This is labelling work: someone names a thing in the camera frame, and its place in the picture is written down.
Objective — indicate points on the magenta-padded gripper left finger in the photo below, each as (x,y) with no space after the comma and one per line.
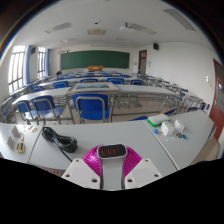
(78,171)

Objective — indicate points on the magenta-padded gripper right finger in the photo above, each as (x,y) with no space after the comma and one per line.
(145,171)

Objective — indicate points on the white charger block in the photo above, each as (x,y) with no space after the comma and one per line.
(111,170)

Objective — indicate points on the green and white box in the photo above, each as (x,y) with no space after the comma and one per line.
(158,120)

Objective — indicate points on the colourful paper cards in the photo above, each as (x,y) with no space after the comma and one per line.
(32,129)

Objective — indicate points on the blue classroom chairs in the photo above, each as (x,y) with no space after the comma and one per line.
(91,106)

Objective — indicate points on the framed picture board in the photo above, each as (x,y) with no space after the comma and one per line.
(93,87)

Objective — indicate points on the red-brown classroom door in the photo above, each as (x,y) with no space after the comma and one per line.
(142,62)
(218,106)

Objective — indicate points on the orange lectern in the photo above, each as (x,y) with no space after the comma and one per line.
(95,68)

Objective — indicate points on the green chalkboard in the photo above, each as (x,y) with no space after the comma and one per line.
(95,60)

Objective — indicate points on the blue curtain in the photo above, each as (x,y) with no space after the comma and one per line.
(28,65)
(47,62)

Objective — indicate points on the narrow window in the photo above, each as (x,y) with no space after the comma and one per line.
(41,61)

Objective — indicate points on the large window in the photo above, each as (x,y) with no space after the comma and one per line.
(16,68)

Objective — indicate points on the white ceiling projector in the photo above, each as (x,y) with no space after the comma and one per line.
(125,27)

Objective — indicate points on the ceiling light panels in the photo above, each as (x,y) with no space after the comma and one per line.
(58,27)

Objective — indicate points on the white wall switch panel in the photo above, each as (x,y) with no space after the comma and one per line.
(209,79)

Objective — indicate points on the black wall speaker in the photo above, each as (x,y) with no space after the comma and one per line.
(155,46)
(33,50)

